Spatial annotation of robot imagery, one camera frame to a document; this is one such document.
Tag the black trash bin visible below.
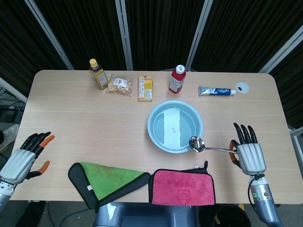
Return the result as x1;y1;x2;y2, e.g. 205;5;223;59
214;204;251;227

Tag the yellow-capped amber bottle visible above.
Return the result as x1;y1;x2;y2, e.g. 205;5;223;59
89;58;109;90

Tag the blue white toothpaste tube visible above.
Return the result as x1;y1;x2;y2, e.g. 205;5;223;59
198;86;237;97

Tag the grey partition frame post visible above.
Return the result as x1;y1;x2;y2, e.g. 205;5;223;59
115;0;134;71
258;30;303;73
185;0;214;71
0;77;28;104
24;0;75;70

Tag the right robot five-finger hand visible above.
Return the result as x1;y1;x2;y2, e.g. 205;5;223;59
228;122;266;175

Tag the light blue basin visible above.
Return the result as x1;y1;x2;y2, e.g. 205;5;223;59
147;100;204;154

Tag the clear snack bag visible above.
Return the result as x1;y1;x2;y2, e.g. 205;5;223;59
106;74;134;96

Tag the white table cable grommet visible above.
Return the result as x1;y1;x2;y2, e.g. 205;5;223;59
235;81;250;94

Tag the pink cloth black border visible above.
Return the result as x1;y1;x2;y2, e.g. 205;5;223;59
148;160;216;206

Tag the red bottle white cap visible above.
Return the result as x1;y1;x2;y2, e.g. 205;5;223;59
168;64;187;95

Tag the metal spoon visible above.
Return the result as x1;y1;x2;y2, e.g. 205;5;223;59
188;135;238;154

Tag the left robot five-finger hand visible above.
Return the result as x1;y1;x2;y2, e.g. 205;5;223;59
0;131;55;185

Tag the green cloth black border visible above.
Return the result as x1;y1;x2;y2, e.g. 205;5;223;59
68;162;151;213

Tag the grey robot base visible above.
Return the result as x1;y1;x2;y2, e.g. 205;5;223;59
94;202;197;227

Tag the white paper towel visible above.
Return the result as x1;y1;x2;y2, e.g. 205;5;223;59
163;108;182;149

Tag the yellow cardboard box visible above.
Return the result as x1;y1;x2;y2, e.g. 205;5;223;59
137;75;153;102

